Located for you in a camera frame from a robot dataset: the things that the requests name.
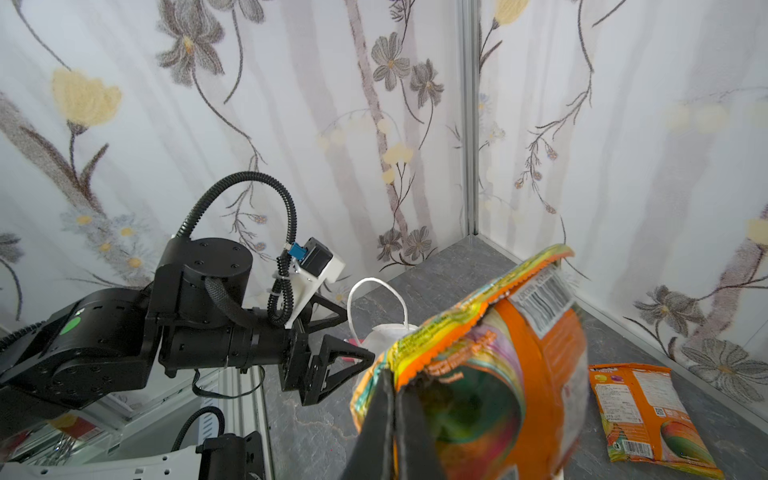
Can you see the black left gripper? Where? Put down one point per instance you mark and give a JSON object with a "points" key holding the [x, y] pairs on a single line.
{"points": [[316, 377]]}

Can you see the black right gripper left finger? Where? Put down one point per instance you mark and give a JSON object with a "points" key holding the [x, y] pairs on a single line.
{"points": [[373, 454]]}

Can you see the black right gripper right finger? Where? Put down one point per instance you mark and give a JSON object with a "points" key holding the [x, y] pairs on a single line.
{"points": [[417, 457]]}

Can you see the white cartoon paper bag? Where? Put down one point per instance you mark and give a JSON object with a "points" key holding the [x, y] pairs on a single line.
{"points": [[385, 330]]}

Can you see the orange white snack packet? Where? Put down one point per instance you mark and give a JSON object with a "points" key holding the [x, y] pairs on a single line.
{"points": [[501, 376]]}

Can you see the orange mango snack packet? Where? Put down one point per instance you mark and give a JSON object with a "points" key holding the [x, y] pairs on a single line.
{"points": [[644, 420]]}

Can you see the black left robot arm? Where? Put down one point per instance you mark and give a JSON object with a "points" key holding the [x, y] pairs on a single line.
{"points": [[190, 316]]}

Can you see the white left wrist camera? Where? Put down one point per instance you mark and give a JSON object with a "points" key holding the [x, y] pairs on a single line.
{"points": [[312, 264]]}

